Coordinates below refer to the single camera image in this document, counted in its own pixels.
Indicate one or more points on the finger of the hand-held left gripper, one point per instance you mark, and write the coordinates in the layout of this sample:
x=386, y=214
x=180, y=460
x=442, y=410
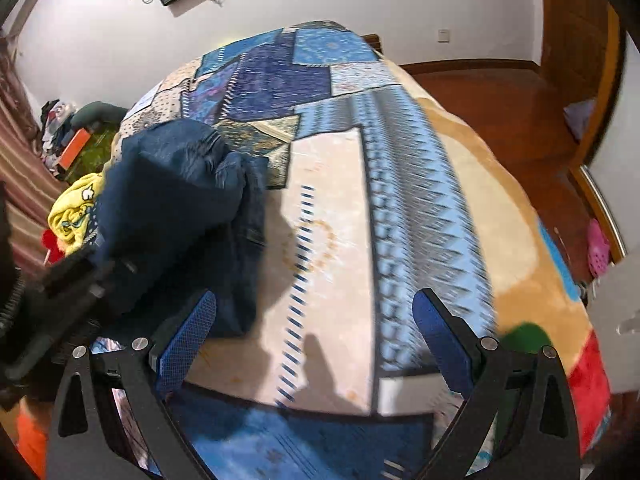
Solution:
x=80, y=277

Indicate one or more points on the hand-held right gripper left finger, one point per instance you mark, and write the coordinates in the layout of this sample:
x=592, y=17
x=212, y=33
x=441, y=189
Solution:
x=182, y=350

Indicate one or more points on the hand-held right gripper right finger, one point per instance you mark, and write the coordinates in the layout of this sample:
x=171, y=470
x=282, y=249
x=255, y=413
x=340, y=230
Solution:
x=445, y=340

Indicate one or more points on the blue denim jacket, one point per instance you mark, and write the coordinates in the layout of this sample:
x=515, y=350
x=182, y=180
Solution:
x=175, y=200

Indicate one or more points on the red plush toy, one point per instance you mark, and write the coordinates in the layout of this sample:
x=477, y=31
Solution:
x=50, y=245

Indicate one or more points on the yellow cartoon print cloth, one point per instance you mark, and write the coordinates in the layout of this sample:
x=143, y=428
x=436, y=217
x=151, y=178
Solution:
x=75, y=210

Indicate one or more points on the striped red curtain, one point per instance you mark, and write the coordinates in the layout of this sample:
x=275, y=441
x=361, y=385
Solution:
x=20, y=170

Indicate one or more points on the green patterned cloth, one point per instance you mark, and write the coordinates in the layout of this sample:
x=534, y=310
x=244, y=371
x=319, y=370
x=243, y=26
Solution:
x=100, y=152

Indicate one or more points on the orange box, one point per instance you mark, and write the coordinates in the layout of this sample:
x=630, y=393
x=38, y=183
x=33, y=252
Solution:
x=74, y=149

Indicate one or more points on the grey cushion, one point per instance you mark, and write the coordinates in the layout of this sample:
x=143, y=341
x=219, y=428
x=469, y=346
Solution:
x=97, y=112

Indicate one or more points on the blue patchwork blanket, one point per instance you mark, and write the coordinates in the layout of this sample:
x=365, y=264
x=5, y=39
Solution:
x=340, y=200

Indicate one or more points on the pink clog shoe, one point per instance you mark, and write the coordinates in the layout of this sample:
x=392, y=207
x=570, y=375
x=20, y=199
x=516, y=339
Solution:
x=597, y=250

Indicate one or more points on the brown wooden wardrobe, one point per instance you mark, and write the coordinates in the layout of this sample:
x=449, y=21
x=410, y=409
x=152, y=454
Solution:
x=580, y=35

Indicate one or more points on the white wall outlet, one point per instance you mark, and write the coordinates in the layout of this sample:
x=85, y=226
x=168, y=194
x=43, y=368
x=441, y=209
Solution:
x=443, y=35

